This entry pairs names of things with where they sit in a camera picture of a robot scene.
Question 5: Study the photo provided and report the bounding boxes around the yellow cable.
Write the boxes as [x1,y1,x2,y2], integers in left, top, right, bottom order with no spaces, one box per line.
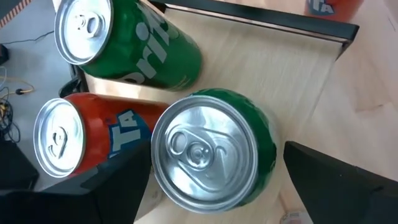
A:
[0,76,35,96]

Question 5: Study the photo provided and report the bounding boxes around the black mat orange striped edge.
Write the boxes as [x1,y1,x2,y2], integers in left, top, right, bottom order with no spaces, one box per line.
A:
[0,0,32,29]

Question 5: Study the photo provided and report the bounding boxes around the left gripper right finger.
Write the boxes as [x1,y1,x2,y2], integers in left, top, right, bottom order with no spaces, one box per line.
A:
[283,141,398,224]

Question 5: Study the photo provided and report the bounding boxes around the black cable bundle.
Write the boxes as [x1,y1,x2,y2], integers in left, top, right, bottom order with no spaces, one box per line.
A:
[0,86,21,144]

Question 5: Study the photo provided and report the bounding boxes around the red Fanta can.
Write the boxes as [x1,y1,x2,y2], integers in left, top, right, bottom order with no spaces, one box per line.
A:
[33,92,170,179]
[304,0,364,23]

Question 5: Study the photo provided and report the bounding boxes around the wooden shelf black metal frame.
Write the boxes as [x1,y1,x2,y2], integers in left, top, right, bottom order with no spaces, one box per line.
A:
[82,0,361,224]

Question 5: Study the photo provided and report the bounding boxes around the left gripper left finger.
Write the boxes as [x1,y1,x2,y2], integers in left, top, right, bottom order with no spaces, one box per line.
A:
[0,140,154,224]

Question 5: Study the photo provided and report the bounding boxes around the black case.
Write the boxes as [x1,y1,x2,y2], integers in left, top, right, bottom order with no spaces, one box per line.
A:
[0,139,40,190]

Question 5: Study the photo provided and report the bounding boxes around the green Sprite can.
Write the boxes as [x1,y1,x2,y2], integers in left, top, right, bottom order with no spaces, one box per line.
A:
[150,88,278,215]
[54,0,203,93]

